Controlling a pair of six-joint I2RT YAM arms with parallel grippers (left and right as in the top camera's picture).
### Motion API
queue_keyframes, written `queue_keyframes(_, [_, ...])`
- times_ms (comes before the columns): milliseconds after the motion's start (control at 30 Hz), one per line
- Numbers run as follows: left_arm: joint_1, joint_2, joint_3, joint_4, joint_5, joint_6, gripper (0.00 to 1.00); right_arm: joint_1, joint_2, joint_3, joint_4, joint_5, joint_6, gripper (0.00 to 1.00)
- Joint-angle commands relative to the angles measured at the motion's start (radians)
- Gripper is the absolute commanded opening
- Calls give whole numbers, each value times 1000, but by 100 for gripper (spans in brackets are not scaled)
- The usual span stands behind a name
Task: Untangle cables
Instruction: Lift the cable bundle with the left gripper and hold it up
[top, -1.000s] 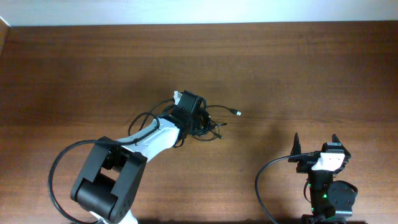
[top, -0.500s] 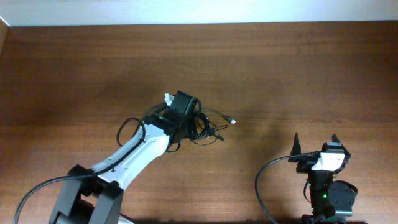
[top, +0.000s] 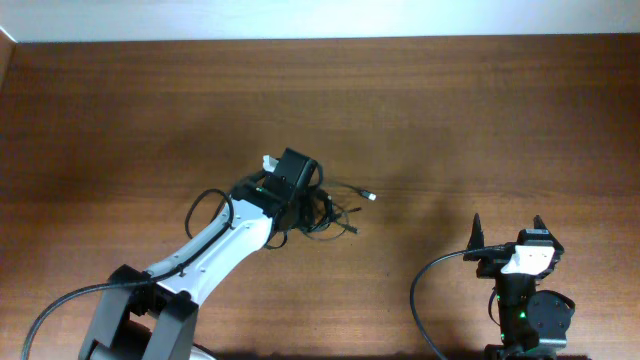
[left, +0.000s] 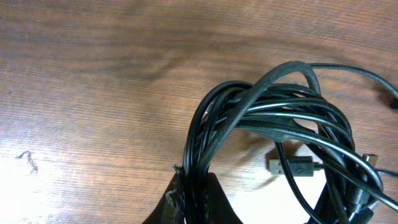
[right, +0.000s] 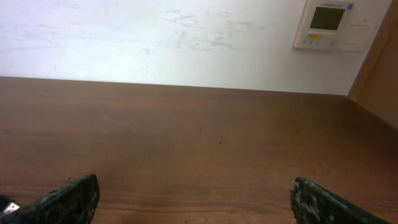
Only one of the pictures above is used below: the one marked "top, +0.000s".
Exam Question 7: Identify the black cable bundle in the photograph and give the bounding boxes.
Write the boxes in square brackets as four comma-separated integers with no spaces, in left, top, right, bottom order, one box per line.
[262,162,363,250]

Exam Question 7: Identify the black usb cable silver plug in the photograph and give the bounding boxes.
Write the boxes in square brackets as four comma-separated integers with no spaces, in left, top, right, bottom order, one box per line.
[330,181,377,201]

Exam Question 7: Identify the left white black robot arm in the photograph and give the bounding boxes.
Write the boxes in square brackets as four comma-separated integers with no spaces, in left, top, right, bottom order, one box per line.
[79,148,324,359]

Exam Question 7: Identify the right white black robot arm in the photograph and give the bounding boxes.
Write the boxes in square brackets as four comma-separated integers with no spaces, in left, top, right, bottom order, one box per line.
[463,215,576,359]

